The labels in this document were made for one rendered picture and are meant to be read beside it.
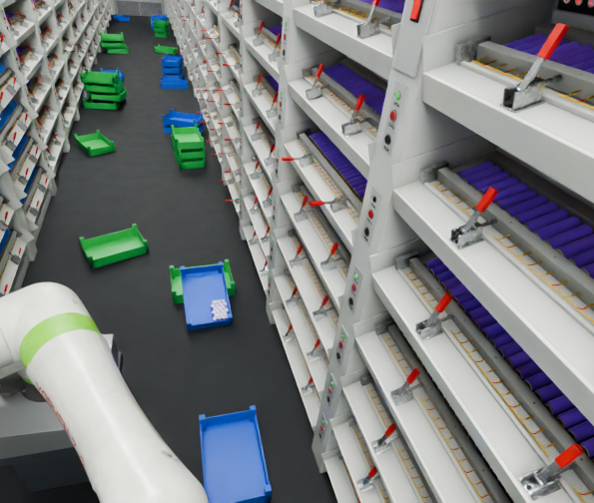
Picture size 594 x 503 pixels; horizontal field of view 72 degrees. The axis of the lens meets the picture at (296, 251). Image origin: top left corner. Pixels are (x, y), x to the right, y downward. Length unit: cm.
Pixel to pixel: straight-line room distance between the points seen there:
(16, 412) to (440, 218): 116
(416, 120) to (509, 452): 51
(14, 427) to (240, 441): 70
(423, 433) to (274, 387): 95
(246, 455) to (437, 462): 86
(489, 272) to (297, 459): 114
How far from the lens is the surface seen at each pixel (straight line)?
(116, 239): 254
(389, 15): 95
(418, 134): 74
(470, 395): 72
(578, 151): 50
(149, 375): 181
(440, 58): 71
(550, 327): 57
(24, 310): 80
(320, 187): 116
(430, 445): 88
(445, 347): 76
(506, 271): 62
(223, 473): 157
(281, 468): 158
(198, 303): 199
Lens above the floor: 143
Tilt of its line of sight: 37 degrees down
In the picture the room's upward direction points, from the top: 6 degrees clockwise
